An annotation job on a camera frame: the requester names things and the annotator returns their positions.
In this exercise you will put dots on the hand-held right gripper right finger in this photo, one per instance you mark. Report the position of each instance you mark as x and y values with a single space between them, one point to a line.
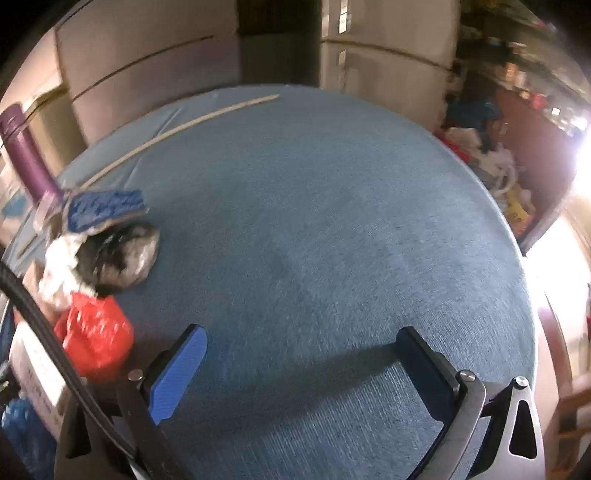
429 378

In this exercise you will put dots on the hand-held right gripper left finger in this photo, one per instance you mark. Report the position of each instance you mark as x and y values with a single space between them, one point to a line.
180 374

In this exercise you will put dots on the red plastic bag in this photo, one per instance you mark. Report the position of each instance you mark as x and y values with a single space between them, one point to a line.
97 332

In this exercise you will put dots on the black and clear plastic bag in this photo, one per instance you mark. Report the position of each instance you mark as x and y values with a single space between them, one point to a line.
124 258

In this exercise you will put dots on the white plastic wrap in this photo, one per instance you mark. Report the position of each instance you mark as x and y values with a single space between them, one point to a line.
60 272

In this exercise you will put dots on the white printed carton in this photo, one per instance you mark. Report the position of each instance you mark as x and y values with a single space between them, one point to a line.
37 369

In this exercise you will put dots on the wooden chair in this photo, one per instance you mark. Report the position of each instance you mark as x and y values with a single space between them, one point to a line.
570 406

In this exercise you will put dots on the blue plastic bag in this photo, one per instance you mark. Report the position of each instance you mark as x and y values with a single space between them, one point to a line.
18 429

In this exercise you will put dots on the round blue-covered table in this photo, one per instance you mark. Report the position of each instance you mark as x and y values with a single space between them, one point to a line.
323 230

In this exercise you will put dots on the pile of plastic bags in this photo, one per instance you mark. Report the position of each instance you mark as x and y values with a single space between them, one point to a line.
489 157

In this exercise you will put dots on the brown wooden cabinet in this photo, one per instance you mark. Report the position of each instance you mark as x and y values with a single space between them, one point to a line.
531 152

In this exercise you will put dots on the thin white stick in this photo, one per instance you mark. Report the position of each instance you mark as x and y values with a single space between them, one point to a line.
184 125

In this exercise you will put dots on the purple thermos bottle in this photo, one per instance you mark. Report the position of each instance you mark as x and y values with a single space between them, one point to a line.
27 157

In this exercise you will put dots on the grey three-section refrigerator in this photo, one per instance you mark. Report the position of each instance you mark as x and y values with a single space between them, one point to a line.
138 60

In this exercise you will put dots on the shelf of packaged goods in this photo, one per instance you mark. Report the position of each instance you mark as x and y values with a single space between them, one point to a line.
517 69

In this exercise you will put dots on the silver two-door refrigerator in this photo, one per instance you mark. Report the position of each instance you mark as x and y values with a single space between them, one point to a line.
383 50

